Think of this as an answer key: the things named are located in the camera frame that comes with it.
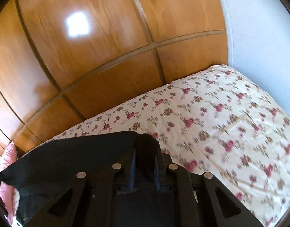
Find wooden wardrobe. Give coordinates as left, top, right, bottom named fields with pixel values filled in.
left=0, top=0, right=228, bottom=154

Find floral bed cover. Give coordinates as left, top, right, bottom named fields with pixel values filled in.
left=11, top=64, right=290, bottom=227

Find pink pillow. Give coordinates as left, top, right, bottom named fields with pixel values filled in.
left=0, top=142, right=17, bottom=225

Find black pants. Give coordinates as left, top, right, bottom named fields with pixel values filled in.
left=0, top=131, right=200, bottom=227

